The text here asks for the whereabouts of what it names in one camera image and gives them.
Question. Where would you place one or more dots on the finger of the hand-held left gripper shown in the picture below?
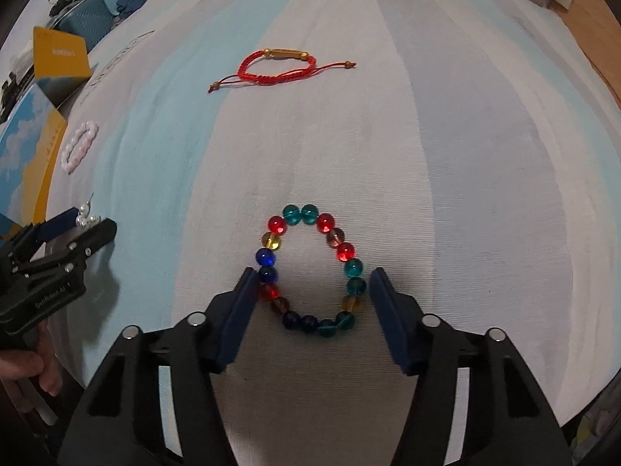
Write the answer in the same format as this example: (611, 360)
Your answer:
(92, 238)
(77, 221)

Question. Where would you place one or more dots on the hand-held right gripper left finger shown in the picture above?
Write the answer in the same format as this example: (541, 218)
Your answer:
(240, 323)

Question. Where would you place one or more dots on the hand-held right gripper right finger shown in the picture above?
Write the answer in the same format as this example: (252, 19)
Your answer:
(388, 323)

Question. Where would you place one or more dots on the blue and yellow cardboard box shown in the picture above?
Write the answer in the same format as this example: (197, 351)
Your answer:
(29, 155)

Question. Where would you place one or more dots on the person's left hand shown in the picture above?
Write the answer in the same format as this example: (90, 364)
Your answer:
(29, 364)

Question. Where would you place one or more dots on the striped blanket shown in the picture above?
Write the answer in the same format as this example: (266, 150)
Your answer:
(436, 155)

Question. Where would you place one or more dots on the teal suitcase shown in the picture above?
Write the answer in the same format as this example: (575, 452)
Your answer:
(85, 17)

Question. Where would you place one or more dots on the wooden headboard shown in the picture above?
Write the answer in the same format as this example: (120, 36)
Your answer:
(589, 24)

